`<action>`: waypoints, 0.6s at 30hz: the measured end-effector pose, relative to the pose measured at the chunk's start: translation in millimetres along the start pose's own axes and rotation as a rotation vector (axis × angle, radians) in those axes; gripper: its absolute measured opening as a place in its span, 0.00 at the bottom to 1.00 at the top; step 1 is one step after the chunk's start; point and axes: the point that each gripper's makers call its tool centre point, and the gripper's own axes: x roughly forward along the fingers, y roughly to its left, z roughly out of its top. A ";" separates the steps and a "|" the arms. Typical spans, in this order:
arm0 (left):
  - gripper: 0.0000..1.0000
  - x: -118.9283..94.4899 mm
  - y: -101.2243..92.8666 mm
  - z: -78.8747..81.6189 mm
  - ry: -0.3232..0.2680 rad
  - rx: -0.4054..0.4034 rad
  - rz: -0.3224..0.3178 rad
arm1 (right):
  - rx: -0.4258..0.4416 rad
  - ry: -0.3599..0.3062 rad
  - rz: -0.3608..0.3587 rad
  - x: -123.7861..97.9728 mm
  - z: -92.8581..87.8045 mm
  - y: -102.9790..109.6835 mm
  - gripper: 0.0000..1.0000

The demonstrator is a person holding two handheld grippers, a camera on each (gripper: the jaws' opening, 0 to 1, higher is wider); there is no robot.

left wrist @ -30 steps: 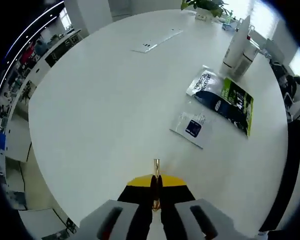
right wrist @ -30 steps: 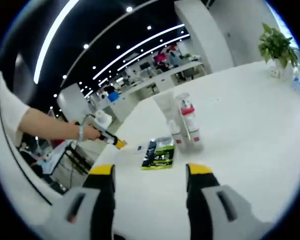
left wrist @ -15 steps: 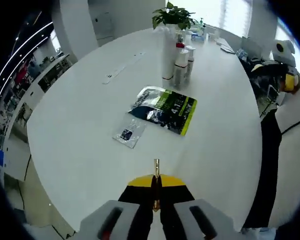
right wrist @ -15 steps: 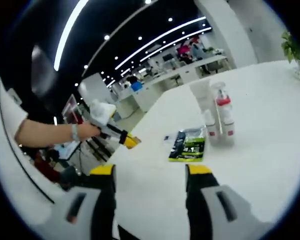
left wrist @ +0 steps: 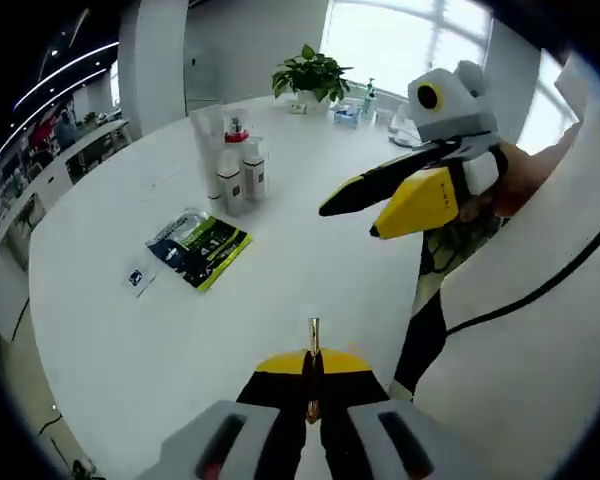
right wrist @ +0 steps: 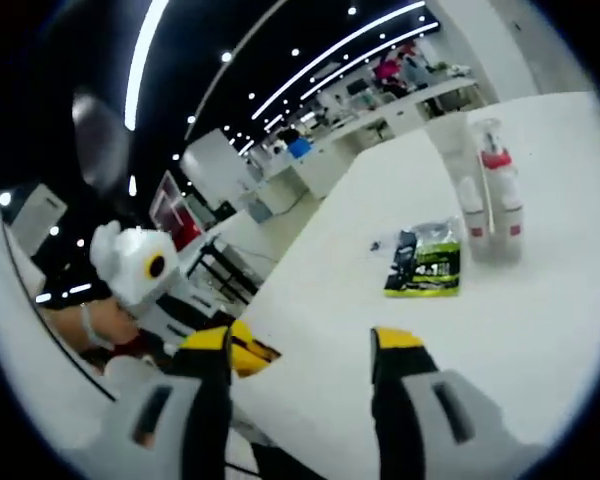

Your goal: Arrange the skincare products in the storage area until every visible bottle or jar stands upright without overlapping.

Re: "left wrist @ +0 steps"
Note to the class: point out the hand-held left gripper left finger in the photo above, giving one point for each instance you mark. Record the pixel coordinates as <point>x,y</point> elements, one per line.
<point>270,425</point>

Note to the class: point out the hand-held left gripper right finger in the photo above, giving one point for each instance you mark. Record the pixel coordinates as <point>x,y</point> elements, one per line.
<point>355,390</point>

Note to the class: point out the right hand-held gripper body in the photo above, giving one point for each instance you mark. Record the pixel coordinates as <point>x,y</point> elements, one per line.
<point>455,115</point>

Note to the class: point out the small gold skincare packet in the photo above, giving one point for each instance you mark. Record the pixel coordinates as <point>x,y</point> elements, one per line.
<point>314,332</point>

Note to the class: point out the clear capped white skincare bottle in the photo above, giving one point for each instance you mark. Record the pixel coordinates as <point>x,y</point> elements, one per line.
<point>255,190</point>

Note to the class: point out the white skincare bottle red label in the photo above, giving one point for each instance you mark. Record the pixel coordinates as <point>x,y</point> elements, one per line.
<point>230,200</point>

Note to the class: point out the green black skincare sachet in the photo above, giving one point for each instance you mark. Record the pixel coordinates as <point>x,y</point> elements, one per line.
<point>200,250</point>

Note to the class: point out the clear skincare sample sachet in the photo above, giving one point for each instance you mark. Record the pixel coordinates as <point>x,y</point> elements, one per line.
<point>141,280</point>

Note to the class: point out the blue-green pump bottle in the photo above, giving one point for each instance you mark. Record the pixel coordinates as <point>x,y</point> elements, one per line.
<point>369,100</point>

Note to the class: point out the person's right hand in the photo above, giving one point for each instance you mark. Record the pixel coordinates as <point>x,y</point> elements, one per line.
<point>520,180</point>

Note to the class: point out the blue tissue pack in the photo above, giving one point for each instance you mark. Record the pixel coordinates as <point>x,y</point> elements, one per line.
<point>347,117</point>

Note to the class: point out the white desktop socket block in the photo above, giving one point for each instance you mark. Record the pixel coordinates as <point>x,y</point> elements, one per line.
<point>296,107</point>

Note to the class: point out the green potted plant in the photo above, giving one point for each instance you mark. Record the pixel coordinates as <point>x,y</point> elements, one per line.
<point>310,72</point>

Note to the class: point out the person's white shirt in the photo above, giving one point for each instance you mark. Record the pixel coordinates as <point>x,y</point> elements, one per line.
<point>530,375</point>

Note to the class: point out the long white office counter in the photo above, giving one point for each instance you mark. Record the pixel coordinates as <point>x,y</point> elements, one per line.
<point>105,132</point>

